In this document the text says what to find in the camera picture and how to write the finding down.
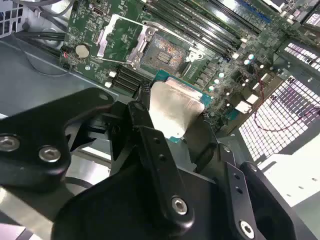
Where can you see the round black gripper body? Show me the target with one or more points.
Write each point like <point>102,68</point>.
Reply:
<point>112,212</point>

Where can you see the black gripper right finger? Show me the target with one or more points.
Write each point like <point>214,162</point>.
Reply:
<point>235,180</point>

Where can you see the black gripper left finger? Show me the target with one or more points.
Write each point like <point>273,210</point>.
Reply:
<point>32,130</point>

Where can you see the silver topped CPU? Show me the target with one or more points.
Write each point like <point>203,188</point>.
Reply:
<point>172,110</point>

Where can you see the metal socket cover frame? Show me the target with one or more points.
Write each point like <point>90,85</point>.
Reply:
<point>102,45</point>

